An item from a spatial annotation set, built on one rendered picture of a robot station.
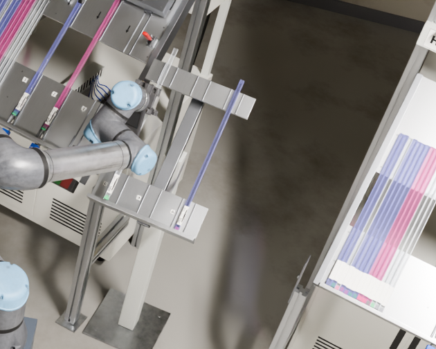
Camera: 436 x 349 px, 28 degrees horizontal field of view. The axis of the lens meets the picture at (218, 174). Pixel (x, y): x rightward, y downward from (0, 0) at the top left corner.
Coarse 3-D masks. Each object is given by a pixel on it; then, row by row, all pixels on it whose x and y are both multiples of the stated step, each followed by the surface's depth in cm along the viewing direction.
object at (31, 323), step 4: (24, 316) 239; (24, 320) 238; (28, 320) 239; (32, 320) 239; (36, 320) 239; (28, 324) 237; (32, 324) 238; (36, 324) 238; (28, 328) 236; (32, 328) 237; (28, 332) 235; (32, 332) 236; (28, 336) 234; (32, 336) 235; (28, 340) 233; (32, 340) 234; (28, 344) 232; (32, 344) 239; (24, 348) 231; (28, 348) 231; (32, 348) 246
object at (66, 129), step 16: (16, 64) 279; (16, 80) 278; (48, 80) 277; (0, 96) 277; (16, 96) 277; (32, 96) 276; (48, 96) 276; (80, 96) 275; (0, 112) 276; (32, 112) 275; (48, 112) 275; (64, 112) 274; (80, 112) 274; (96, 112) 273; (32, 128) 274; (48, 128) 273; (64, 128) 273; (80, 128) 272; (64, 144) 272; (80, 144) 271
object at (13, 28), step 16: (0, 0) 284; (16, 0) 283; (32, 0) 283; (48, 0) 282; (0, 16) 283; (16, 16) 282; (32, 16) 281; (0, 32) 281; (16, 32) 281; (32, 32) 281; (0, 48) 280; (16, 48) 280; (0, 64) 279; (0, 80) 277
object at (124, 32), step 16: (96, 0) 282; (112, 0) 281; (176, 0) 279; (48, 16) 282; (64, 16) 282; (80, 16) 281; (96, 16) 280; (112, 16) 280; (128, 16) 279; (144, 16) 279; (160, 16) 278; (80, 32) 280; (96, 32) 279; (112, 32) 279; (128, 32) 278; (160, 32) 277; (128, 48) 277; (144, 48) 276
